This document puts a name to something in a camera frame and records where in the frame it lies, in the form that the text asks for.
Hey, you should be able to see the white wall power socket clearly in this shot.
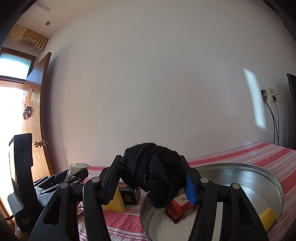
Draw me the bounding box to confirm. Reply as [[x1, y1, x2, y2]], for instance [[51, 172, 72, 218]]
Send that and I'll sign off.
[[261, 88, 278, 102]]

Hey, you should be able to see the black monitor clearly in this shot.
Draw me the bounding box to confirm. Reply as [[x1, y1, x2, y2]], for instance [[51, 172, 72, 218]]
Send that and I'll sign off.
[[287, 73, 295, 150]]

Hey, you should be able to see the yellow curtain valance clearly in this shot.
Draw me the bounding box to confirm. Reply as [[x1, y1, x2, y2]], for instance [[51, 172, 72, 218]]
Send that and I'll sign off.
[[9, 24, 49, 52]]

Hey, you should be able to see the white snack packet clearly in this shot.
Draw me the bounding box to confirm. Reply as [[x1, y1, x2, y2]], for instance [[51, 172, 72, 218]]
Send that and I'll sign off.
[[65, 163, 89, 181]]

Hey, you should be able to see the black gold gift box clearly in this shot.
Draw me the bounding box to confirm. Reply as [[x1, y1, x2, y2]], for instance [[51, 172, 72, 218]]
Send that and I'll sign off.
[[119, 186, 141, 206]]

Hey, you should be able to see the door hanging ornament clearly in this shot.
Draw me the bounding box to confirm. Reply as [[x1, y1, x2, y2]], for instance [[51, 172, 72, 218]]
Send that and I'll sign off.
[[23, 88, 33, 120]]

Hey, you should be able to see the blue round metal tin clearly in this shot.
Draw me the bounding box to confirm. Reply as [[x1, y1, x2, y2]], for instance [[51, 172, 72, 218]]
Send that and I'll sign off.
[[140, 163, 284, 240]]

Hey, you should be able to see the green yellow sponge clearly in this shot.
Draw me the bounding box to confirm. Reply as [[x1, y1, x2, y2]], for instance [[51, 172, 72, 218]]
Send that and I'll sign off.
[[102, 187, 125, 213]]

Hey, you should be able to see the plain yellow sponge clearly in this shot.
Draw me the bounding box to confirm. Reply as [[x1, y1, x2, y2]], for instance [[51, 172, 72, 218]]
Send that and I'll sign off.
[[259, 208, 276, 232]]

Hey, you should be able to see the black yarn ball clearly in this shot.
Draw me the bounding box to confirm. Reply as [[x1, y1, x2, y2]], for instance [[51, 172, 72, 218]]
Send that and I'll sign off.
[[121, 143, 187, 208]]

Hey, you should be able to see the red white striped tablecloth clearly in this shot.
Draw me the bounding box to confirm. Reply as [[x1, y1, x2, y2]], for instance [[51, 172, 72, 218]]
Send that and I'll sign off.
[[76, 141, 296, 241]]

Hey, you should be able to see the black power cable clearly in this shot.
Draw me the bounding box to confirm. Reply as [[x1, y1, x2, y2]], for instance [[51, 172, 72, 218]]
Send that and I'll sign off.
[[262, 92, 281, 146]]

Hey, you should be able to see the wooden door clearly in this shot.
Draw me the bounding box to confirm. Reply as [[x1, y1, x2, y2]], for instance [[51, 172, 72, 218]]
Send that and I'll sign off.
[[23, 52, 54, 181]]

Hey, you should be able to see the red snack packet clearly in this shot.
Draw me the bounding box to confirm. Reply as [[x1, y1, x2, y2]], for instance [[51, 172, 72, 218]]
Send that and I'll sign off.
[[165, 193, 194, 222]]

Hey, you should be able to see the brass door knob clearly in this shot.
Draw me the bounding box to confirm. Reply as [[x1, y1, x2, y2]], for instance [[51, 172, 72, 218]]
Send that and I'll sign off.
[[34, 140, 49, 148]]

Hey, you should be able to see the white power cable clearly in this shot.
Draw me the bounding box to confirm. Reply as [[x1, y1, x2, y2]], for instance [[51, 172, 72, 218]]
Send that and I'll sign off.
[[275, 93, 286, 147]]

